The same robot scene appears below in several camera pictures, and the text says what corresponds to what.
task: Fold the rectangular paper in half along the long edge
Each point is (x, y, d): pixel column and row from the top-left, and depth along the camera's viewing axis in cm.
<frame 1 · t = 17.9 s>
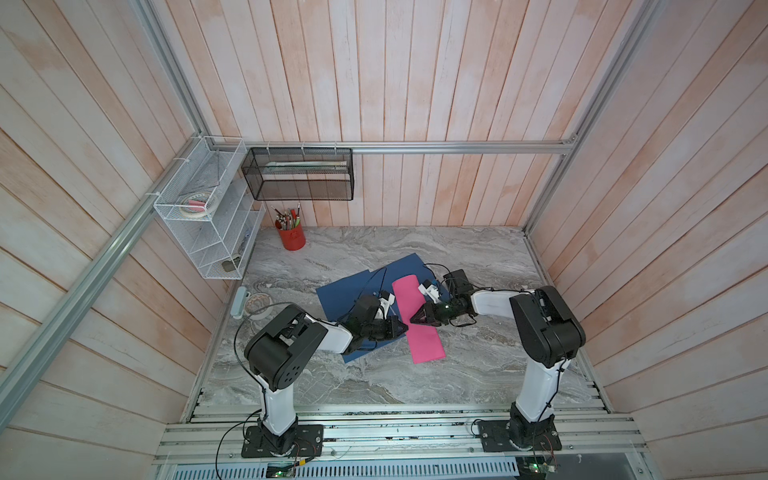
left hand: (407, 332, 90), fingers closed
right hand: (414, 319, 94), fingers closed
pink rectangular paper: (425, 339, 92), on the table
left blue paper sheet: (337, 296, 107), on the table
right blue paper sheet: (411, 262, 113), on the table
red pen cup: (294, 239, 111), point 7 cm above the table

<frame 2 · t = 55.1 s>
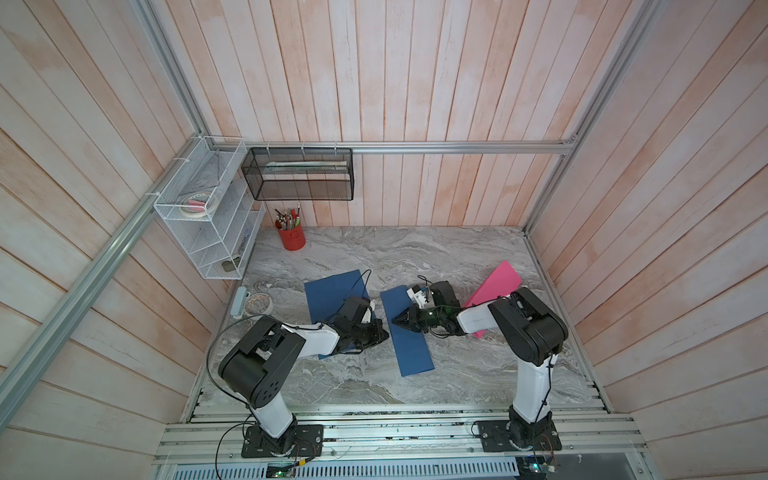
left hand: (389, 339, 90), fingers closed
right hand: (394, 321, 94), fingers closed
pink rectangular paper: (502, 281, 107), on the table
left blue paper sheet: (325, 295, 102), on the table
right blue paper sheet: (410, 345, 92), on the table
the other named things where they were.

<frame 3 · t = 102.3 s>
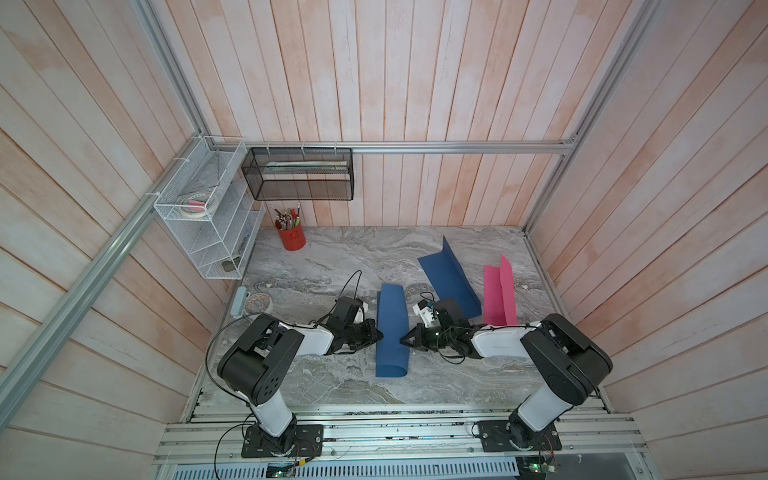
left hand: (383, 340, 91), fingers closed
right hand: (400, 340, 88), fingers closed
left blue paper sheet: (392, 357, 90), on the table
right blue paper sheet: (448, 280, 108), on the table
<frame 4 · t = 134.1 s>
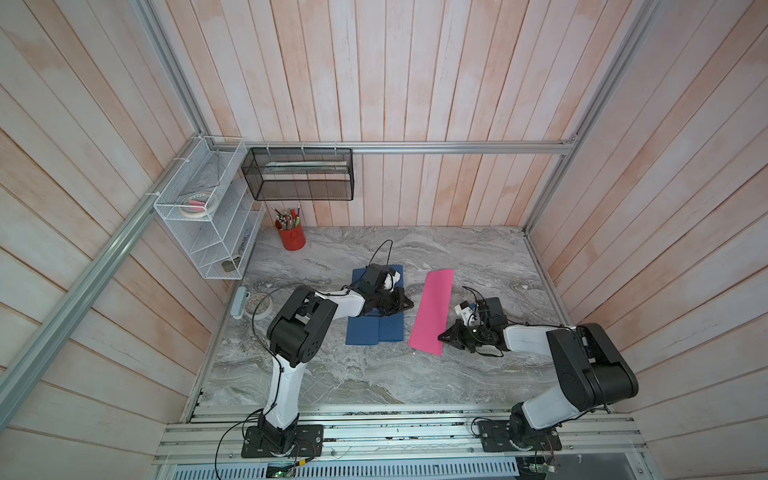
left hand: (414, 307, 94), fingers closed
right hand: (439, 335, 92), fingers closed
pink rectangular paper: (429, 325, 95), on the table
left blue paper sheet: (363, 330, 95), on the table
right blue paper sheet: (387, 328, 94), on the table
the other named things where they were.

